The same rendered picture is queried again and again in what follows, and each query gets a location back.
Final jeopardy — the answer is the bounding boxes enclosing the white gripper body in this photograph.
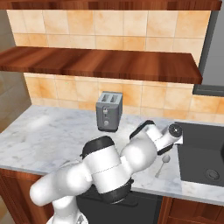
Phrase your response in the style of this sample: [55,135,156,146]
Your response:
[174,135,185,146]

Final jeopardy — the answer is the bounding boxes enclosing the dark grey sink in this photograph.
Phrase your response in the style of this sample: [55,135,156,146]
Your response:
[174,121,224,188]

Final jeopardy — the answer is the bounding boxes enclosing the brown wooden cabinet door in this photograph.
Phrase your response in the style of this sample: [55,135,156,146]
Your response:
[157,196,224,224]

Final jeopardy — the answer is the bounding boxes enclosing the brown wooden cabinet run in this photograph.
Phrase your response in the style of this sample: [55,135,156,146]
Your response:
[0,168,56,224]

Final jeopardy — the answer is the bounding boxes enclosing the silver spoon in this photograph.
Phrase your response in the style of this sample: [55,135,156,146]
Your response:
[154,154,172,179]

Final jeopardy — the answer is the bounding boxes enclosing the grey toaster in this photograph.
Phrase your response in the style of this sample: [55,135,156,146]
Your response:
[95,91,123,133]

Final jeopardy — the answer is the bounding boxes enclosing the black dishwasher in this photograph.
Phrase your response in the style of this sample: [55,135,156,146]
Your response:
[76,185,164,224]

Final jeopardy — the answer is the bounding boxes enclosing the long brown wooden shelf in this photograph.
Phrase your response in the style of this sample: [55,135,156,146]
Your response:
[0,0,223,11]
[0,45,204,86]

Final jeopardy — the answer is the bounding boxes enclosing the black dishwasher handle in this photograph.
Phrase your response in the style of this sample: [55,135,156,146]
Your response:
[82,189,140,208]

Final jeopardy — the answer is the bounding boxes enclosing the dark grey window frame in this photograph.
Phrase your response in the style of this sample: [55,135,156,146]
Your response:
[192,10,224,98]

